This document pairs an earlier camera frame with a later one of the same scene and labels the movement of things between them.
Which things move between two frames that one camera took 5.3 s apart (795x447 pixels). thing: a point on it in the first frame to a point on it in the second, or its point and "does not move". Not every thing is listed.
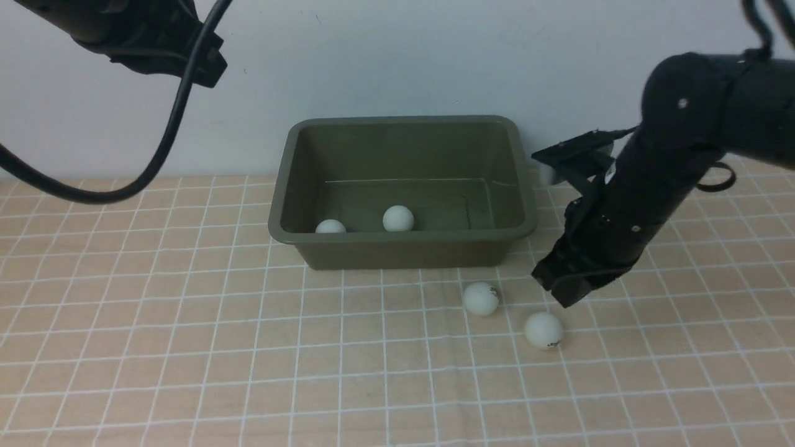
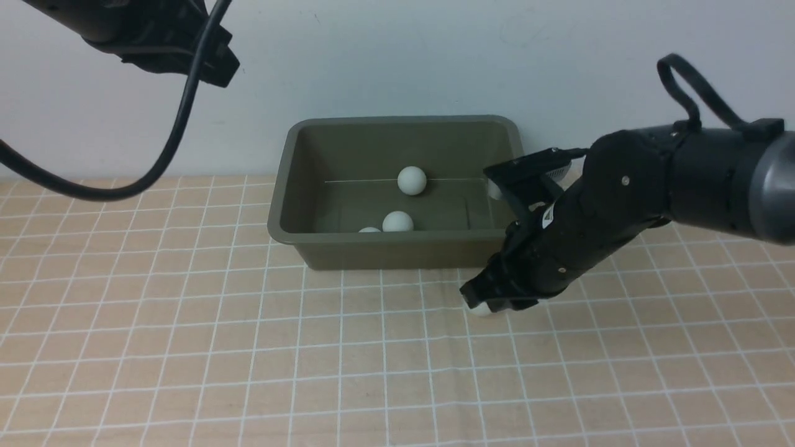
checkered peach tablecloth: (174, 318) does not move
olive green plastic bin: (400, 192) does not move
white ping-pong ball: (543, 330) to (412, 180)
